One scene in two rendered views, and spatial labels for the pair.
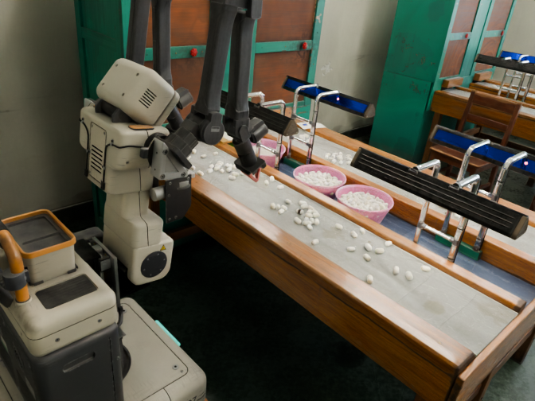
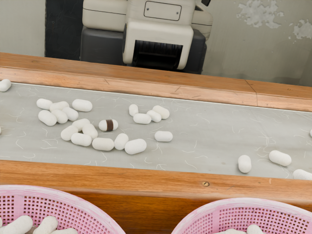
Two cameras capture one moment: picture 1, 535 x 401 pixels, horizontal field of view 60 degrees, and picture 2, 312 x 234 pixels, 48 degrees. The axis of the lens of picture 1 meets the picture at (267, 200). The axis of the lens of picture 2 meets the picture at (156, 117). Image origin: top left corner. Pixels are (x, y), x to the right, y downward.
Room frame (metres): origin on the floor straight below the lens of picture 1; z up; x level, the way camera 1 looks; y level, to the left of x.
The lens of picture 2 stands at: (2.11, -0.53, 1.04)
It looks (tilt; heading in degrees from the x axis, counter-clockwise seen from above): 27 degrees down; 125
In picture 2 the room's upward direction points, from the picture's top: 10 degrees clockwise
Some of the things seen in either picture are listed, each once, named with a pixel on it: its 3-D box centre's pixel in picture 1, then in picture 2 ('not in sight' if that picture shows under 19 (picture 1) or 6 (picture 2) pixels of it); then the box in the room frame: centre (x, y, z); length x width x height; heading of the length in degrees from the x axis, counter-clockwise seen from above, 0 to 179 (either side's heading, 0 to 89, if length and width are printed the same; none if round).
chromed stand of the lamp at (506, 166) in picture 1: (480, 198); not in sight; (1.75, -0.89, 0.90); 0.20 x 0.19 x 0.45; 45
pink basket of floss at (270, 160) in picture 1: (261, 154); not in sight; (2.42, 0.06, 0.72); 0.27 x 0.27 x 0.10
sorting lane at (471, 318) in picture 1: (294, 214); (119, 132); (1.75, -0.12, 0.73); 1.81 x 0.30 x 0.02; 45
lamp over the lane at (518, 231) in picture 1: (431, 186); not in sight; (1.42, -0.54, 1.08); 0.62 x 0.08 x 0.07; 45
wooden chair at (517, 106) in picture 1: (466, 153); not in sight; (3.57, -1.57, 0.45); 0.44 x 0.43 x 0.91; 41
